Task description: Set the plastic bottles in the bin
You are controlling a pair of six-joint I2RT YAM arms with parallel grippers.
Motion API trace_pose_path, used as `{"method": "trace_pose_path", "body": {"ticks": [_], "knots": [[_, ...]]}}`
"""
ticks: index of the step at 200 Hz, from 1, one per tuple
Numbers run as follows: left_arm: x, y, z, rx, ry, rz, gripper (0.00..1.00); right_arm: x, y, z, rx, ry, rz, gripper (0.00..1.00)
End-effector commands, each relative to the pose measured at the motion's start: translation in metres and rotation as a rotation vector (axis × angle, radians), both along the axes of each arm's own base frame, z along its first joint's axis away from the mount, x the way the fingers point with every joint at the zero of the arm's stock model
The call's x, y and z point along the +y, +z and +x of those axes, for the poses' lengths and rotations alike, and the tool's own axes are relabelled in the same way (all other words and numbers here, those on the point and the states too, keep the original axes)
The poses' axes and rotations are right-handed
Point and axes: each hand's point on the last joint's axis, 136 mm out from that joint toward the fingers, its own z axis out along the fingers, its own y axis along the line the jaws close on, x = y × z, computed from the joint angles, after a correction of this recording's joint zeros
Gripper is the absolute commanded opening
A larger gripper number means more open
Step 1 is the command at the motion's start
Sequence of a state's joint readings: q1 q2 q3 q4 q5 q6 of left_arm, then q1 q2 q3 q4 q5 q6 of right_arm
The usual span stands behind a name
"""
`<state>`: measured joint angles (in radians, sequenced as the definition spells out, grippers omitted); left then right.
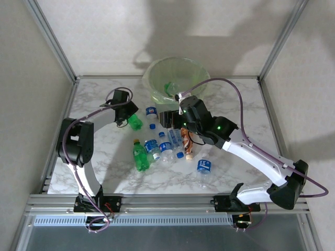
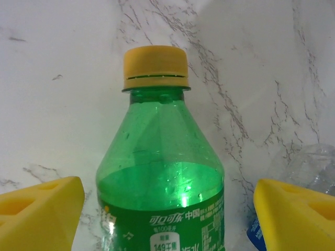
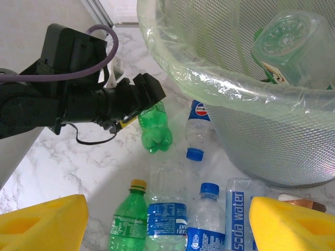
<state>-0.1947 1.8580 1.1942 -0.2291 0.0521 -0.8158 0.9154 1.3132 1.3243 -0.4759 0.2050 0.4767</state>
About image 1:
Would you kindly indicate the green plastic bottle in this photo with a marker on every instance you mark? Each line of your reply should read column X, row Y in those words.
column 135, row 122

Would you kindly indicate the clear bottle blue text label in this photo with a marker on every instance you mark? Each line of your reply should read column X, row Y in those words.
column 174, row 141

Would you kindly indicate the brown coffee drink bottle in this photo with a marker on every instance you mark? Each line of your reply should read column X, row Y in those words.
column 187, row 142

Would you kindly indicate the green bottle yellow cap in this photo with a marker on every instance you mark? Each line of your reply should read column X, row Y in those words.
column 168, row 87
column 140, row 157

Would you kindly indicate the blue label bottle white cap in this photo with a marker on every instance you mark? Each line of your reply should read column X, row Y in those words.
column 152, row 149

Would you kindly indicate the clear plastic bin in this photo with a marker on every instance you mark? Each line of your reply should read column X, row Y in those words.
column 199, row 70

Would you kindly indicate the crushed bottle blue label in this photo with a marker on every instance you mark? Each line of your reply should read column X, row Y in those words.
column 204, row 167

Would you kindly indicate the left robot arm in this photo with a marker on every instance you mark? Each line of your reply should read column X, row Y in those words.
column 86, row 177

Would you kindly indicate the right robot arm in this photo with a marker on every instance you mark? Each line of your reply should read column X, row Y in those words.
column 256, row 157

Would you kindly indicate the clear bottle round logo label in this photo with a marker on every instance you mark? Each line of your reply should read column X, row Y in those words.
column 151, row 112

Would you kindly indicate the clear bottle blue cap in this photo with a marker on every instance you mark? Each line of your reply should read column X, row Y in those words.
column 165, row 147

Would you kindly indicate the aluminium table edge bar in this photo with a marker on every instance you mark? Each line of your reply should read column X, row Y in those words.
column 104, row 77
column 68, row 104
column 273, row 109

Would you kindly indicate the small base circuit board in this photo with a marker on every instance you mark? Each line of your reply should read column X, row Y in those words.
column 243, row 221

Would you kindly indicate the aluminium mounting rail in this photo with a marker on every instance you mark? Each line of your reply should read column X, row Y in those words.
column 167, row 202

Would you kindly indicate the aluminium frame post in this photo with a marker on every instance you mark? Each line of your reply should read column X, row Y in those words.
column 283, row 39
column 53, row 39
column 311, row 232
column 22, row 235

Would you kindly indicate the aluminium lower frame post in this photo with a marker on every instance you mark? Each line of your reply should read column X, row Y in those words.
column 22, row 235
column 311, row 232

